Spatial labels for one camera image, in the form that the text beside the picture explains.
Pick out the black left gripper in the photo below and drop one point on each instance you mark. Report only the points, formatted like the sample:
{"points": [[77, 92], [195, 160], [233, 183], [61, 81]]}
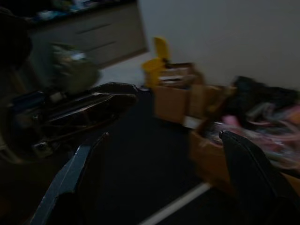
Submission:
{"points": [[30, 126]]}

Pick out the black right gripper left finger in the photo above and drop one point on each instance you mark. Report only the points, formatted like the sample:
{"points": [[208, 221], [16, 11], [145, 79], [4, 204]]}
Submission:
{"points": [[70, 178]]}

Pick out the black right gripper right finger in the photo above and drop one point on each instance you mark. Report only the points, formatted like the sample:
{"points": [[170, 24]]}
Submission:
{"points": [[253, 178]]}

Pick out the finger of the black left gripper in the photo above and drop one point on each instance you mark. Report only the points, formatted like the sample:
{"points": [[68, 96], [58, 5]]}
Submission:
{"points": [[114, 89]]}

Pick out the green trash wrapper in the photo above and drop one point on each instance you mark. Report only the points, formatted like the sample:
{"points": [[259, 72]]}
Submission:
{"points": [[75, 68]]}

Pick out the yellow pedal bin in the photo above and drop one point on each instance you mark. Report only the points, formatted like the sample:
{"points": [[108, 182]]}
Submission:
{"points": [[157, 63]]}

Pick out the cardboard box with colourful clothes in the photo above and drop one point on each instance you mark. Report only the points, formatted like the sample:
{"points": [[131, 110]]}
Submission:
{"points": [[208, 161]]}

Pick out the colourful clothes pile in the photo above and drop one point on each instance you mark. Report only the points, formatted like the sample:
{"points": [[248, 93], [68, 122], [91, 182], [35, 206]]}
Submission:
{"points": [[269, 131]]}

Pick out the beige drawer cabinet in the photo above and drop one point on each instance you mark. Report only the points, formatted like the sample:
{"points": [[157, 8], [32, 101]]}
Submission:
{"points": [[100, 32]]}

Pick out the open cardboard box with books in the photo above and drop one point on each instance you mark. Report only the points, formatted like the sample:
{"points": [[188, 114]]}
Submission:
{"points": [[173, 98]]}

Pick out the black cloth pile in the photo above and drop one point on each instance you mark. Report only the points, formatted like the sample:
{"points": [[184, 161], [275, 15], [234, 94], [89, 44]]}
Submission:
{"points": [[262, 96]]}

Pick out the small brown cardboard box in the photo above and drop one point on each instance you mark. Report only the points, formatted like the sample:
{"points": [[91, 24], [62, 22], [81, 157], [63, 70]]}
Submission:
{"points": [[208, 98]]}

